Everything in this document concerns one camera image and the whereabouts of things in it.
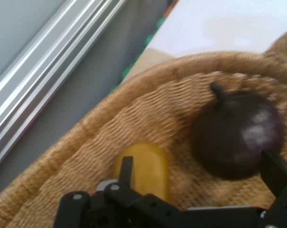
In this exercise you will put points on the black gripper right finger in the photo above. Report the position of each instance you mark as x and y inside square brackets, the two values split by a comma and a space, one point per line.
[279, 175]

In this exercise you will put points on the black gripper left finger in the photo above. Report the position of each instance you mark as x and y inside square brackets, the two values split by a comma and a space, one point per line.
[124, 204]

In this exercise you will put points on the yellow toy vegetable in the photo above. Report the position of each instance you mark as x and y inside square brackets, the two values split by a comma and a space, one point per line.
[149, 166]

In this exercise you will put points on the dark purple eggplant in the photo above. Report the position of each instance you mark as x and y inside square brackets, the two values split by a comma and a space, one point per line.
[233, 135]

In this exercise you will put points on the aluminium profile rail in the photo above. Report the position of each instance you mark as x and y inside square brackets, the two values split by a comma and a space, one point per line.
[50, 59]

